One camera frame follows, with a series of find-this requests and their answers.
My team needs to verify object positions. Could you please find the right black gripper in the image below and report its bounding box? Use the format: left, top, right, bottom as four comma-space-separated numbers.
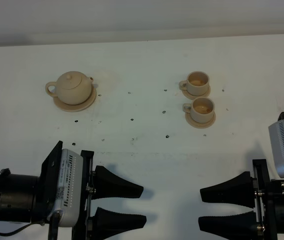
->
198, 159, 278, 240

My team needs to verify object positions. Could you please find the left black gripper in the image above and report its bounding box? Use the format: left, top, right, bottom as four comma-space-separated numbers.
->
72, 150, 147, 240

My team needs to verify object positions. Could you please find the beige ceramic teapot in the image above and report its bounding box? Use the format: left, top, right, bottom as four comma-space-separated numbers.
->
45, 71, 94, 105

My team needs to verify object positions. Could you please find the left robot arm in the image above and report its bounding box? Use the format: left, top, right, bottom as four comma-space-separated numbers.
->
0, 149, 147, 240

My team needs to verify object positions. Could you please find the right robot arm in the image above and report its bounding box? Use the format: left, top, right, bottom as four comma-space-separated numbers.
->
198, 159, 284, 240

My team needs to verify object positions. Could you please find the beige teapot saucer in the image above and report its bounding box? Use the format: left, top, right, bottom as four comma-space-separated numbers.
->
53, 88, 97, 112

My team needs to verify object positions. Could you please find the near beige cup saucer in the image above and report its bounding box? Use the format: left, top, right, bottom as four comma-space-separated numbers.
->
185, 113, 216, 129

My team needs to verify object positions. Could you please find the beige cup saucer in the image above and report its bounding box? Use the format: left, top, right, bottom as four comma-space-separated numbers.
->
182, 87, 211, 100
185, 113, 216, 129

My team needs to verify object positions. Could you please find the near beige teacup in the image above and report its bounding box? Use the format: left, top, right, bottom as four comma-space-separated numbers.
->
182, 97, 215, 124

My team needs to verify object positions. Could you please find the beige teacup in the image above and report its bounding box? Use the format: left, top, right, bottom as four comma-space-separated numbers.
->
182, 97, 215, 124
179, 71, 210, 96

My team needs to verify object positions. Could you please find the far beige cup saucer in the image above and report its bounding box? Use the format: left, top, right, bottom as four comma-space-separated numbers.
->
182, 87, 211, 100

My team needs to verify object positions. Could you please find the far beige teacup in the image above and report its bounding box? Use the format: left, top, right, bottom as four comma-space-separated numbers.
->
179, 71, 210, 96

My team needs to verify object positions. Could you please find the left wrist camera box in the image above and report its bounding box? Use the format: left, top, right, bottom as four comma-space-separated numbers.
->
37, 141, 83, 228

